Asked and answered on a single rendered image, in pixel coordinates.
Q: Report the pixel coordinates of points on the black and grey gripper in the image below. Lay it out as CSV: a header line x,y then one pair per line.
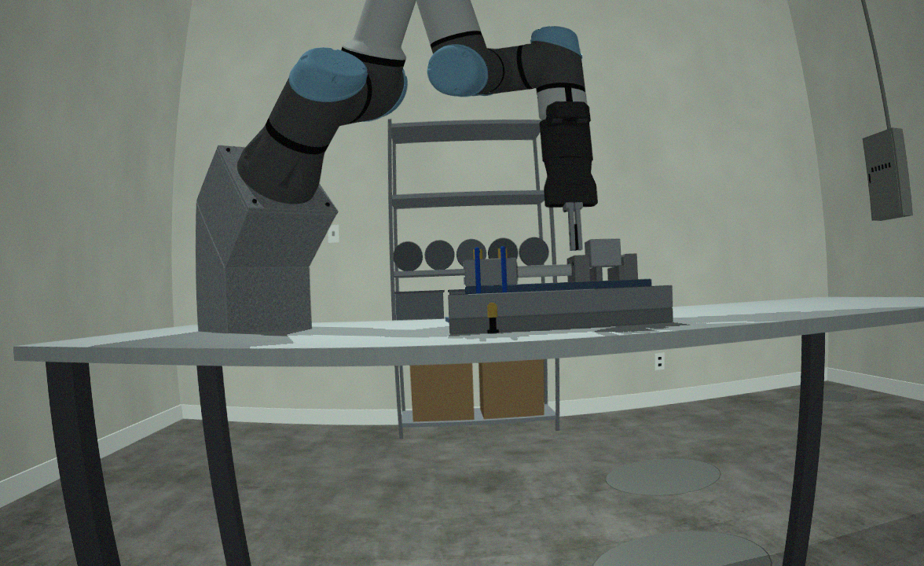
x,y
567,155

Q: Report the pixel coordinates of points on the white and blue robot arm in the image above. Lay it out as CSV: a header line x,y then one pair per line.
x,y
283,161

